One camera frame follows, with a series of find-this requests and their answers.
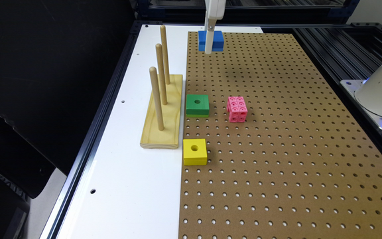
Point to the front wooden peg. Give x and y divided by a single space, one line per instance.
156 97

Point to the blue block with hole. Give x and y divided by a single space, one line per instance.
218 41

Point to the green block with hole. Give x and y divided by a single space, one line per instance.
197 105

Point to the black curtain sheet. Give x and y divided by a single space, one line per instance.
56 60

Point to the wooden peg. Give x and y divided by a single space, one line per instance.
165 53
162 84
156 97

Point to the brown perforated pegboard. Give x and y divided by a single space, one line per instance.
300 166

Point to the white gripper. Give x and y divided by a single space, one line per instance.
215 9

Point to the black aluminium table frame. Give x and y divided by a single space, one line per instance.
117 189

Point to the pink interlocking cube block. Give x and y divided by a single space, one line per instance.
237 109

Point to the yellow block with hole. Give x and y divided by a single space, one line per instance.
194 152

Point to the light wooden peg base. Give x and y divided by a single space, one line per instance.
152 137

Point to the middle wooden peg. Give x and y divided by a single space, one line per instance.
162 84

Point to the rear wooden peg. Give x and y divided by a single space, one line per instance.
165 53

